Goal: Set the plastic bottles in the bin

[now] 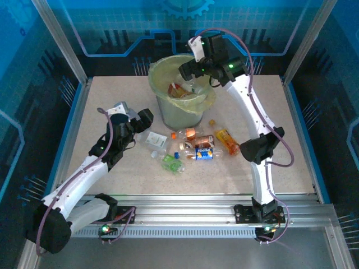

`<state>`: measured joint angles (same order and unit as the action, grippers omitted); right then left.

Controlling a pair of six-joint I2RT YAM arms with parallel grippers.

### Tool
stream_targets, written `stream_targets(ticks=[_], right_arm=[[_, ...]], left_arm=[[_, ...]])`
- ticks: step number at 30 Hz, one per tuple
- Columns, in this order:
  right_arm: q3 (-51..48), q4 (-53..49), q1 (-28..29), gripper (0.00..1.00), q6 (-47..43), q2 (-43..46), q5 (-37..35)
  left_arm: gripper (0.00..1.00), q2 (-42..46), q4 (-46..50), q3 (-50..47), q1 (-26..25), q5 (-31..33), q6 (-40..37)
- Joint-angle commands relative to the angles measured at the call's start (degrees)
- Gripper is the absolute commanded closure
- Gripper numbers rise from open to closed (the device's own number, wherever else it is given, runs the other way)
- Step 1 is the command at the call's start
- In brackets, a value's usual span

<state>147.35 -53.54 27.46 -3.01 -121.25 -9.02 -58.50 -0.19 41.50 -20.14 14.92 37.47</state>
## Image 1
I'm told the square clear bottle white label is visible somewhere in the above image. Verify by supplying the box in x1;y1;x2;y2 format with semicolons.
137;131;172;152

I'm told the brown tea bottle red label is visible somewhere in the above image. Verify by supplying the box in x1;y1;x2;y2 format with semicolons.
167;82;195;98

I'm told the small clear bottle white cap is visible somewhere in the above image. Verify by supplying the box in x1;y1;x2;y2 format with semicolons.
150;150;166;163

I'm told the clear bottle orange cap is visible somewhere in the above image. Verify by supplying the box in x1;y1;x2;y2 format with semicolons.
171;126;205;141

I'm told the crushed bottle green label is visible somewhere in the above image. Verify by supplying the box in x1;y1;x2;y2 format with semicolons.
160;153;186;175

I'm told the bottle copper label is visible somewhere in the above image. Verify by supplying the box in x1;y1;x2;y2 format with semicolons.
179;134;216;150

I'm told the blue Pepsi bottle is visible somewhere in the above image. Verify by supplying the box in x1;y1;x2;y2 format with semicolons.
185;147;225;163

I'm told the orange juice bottle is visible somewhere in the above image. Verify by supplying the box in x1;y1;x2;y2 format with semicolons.
214;128;242;156

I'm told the yellow-green plastic bin liner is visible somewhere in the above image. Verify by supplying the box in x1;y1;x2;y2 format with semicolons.
148;54;217;115

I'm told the grey metal waste bin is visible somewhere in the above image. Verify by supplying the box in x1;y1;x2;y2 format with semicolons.
155;94;203;130

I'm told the small board with green light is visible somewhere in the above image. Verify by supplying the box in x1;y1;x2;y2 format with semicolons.
255;224;277;242
98;220;118;240

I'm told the perforated metal strip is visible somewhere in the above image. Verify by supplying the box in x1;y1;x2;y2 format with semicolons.
70;227;266;239

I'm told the grey metal plate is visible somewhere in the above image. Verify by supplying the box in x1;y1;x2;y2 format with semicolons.
36;238;334;269

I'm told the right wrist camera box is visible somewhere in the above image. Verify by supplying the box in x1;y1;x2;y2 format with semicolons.
187;36;205;63

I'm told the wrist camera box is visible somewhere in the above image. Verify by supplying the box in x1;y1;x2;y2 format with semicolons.
113;101;130;116
187;36;205;63

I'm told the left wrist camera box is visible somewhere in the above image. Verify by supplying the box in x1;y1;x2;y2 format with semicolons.
113;101;130;116

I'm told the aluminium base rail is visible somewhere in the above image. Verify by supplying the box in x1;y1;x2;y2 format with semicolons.
36;193;337;229

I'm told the aluminium frame post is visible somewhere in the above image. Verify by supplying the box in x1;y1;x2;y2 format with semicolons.
283;0;339;86
31;0;90;86

